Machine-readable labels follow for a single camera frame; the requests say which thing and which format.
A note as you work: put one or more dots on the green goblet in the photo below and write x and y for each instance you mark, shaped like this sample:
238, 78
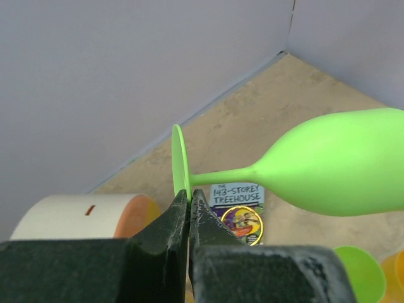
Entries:
342, 164
364, 273

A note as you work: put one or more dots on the white orange cylinder appliance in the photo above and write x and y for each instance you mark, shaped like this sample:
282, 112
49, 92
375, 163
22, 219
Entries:
90, 216

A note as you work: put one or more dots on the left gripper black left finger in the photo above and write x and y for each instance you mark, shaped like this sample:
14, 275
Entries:
147, 267

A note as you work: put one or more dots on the colourful children's book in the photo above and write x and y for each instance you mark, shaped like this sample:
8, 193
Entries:
225, 196

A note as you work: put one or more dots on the orange plastic goblet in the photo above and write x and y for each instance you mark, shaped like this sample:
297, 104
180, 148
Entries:
393, 270

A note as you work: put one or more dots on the gold wine glass rack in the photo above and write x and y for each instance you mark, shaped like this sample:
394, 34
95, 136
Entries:
245, 223

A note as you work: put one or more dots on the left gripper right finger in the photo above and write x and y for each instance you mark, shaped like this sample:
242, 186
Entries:
222, 268

